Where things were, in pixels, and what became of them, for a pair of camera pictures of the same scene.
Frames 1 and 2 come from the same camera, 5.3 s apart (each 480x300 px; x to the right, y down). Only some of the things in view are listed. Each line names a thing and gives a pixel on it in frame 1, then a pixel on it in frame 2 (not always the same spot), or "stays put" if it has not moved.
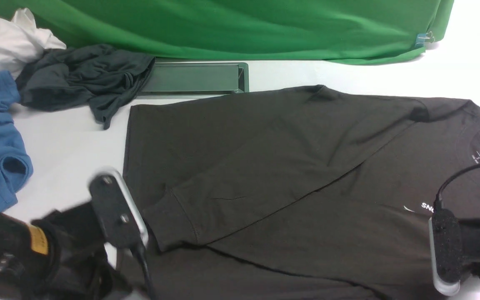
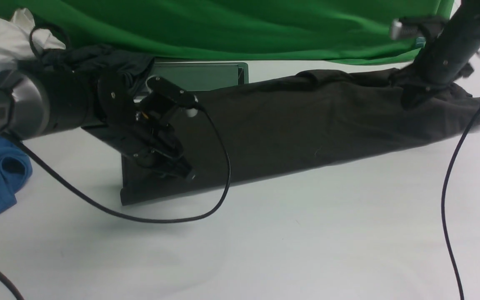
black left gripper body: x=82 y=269 → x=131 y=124
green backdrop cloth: x=351 y=31 stays put
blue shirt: x=1 y=168 stays put
